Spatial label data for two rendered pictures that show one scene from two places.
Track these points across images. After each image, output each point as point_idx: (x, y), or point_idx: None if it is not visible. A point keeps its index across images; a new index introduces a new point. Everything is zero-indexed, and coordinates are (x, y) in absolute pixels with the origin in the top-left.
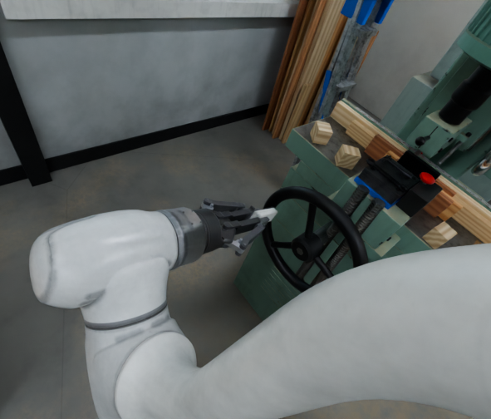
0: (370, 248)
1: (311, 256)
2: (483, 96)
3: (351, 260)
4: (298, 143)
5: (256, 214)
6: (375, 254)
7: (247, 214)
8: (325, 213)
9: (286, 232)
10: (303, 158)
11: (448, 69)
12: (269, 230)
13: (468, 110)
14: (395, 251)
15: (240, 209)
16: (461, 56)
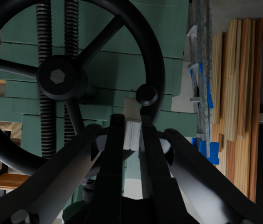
0: (26, 111)
1: (38, 84)
2: (83, 198)
3: (58, 44)
4: (181, 127)
5: (131, 147)
6: (18, 109)
7: (139, 161)
8: (94, 108)
9: (148, 0)
10: (168, 115)
11: (125, 169)
12: (137, 42)
13: (85, 187)
14: (31, 95)
15: (167, 150)
16: (123, 178)
